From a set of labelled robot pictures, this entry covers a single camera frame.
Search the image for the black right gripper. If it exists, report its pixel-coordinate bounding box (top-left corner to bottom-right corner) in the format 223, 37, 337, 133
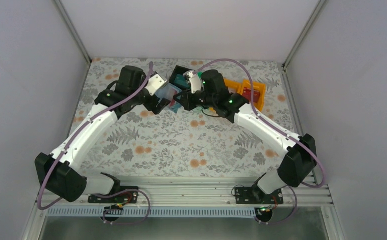
173, 88, 216, 111

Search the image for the blue leather card holder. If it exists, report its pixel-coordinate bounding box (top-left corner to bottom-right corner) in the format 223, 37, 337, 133
155, 83, 182, 114

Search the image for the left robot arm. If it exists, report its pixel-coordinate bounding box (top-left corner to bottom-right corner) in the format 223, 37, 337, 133
35, 63, 170, 203

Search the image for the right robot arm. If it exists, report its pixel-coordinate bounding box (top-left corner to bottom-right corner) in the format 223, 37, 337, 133
174, 70, 317, 204

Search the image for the teal VIP card stack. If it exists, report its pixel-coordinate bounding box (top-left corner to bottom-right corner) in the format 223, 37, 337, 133
174, 74, 191, 90

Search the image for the yellow bin with white cards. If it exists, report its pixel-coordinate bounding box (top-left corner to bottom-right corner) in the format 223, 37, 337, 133
224, 78, 242, 94

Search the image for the red VIP card stack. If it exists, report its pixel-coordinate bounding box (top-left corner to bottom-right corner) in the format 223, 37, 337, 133
243, 87, 261, 105

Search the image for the yellow bin with red cards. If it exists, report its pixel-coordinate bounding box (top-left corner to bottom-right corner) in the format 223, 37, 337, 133
237, 79, 267, 112

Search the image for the black storage bin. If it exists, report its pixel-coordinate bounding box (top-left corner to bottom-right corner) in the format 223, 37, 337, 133
168, 65, 191, 90

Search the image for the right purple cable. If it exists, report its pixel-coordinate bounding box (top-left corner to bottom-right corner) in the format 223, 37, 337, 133
193, 58, 328, 227

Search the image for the aluminium frame rail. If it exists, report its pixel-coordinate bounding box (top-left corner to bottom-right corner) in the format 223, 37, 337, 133
36, 177, 335, 208

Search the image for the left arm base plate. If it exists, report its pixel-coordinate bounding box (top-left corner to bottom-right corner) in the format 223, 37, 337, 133
87, 186, 139, 205

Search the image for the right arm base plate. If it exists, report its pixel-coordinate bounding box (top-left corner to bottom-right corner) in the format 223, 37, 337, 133
231, 185, 284, 205

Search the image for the slotted grey cable duct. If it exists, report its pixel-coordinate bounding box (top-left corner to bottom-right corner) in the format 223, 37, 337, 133
47, 206, 270, 219

